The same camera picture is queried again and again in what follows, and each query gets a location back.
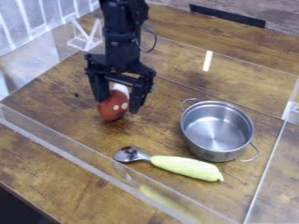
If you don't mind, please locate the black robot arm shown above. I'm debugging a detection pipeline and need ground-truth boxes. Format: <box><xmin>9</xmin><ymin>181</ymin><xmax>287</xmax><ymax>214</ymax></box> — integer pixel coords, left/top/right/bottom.
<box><xmin>85</xmin><ymin>0</ymin><xmax>156</xmax><ymax>114</ymax></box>

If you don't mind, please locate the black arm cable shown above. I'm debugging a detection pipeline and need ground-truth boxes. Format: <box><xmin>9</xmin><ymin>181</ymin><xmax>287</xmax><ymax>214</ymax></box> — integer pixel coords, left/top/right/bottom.
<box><xmin>133</xmin><ymin>21</ymin><xmax>159</xmax><ymax>54</ymax></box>

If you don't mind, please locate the clear acrylic enclosure wall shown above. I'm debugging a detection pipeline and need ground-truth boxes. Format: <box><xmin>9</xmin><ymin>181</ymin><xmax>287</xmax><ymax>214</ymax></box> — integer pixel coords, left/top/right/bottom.
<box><xmin>0</xmin><ymin>0</ymin><xmax>299</xmax><ymax>224</ymax></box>

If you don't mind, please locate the silver metal pot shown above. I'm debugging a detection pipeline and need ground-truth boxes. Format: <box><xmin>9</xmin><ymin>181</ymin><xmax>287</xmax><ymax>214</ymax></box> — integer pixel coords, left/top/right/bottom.
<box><xmin>180</xmin><ymin>98</ymin><xmax>259</xmax><ymax>163</ymax></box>

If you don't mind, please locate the spoon with yellow handle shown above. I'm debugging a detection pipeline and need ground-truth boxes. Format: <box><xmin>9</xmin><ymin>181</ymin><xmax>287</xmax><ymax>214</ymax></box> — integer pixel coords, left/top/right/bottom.
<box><xmin>113</xmin><ymin>146</ymin><xmax>224</xmax><ymax>182</ymax></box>

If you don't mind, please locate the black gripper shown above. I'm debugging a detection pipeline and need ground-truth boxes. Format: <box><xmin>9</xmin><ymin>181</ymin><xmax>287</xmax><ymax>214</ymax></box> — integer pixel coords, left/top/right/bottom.
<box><xmin>84</xmin><ymin>53</ymin><xmax>156</xmax><ymax>114</ymax></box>

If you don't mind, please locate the clear acrylic triangle bracket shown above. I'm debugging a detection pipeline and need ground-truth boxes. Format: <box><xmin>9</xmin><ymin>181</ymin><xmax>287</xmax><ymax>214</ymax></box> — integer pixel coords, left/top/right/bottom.
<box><xmin>66</xmin><ymin>19</ymin><xmax>103</xmax><ymax>52</ymax></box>

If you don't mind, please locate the black bar on table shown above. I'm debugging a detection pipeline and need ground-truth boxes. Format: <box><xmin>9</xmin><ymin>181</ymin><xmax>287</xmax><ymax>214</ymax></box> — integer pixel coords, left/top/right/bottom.
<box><xmin>189</xmin><ymin>3</ymin><xmax>267</xmax><ymax>28</ymax></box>

